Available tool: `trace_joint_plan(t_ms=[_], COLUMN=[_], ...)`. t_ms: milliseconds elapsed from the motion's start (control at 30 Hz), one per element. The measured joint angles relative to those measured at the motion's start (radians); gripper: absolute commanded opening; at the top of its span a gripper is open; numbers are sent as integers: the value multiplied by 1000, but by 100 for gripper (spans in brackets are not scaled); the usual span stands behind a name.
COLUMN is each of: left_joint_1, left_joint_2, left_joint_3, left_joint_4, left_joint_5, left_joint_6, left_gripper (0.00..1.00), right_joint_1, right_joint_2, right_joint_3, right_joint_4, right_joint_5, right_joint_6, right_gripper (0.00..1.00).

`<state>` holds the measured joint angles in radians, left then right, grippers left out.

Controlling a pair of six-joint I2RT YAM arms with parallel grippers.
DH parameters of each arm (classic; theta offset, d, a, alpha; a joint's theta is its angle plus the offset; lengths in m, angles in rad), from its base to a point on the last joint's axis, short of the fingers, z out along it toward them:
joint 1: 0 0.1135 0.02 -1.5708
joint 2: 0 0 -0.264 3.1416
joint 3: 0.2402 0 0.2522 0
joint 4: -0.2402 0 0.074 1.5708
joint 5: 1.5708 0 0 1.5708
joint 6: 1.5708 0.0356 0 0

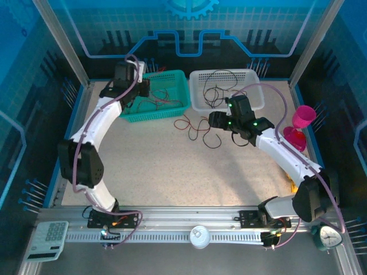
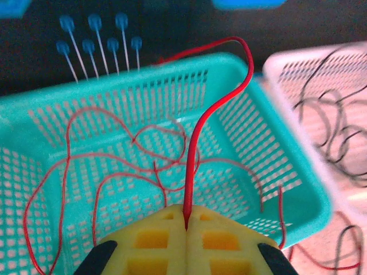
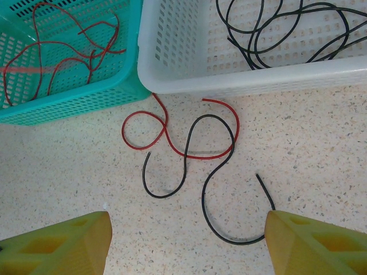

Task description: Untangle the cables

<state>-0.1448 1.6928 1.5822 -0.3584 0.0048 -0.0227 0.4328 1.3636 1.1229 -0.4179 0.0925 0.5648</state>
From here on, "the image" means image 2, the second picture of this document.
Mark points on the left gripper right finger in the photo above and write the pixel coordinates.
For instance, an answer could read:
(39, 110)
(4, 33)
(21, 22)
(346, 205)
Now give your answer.
(223, 249)

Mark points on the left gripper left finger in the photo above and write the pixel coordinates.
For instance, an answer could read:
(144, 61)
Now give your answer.
(149, 249)

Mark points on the teal plastic basket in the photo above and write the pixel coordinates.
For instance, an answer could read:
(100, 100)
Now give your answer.
(272, 149)

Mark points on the white plastic basket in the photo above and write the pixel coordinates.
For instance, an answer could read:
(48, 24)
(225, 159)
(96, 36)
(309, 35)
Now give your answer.
(286, 74)

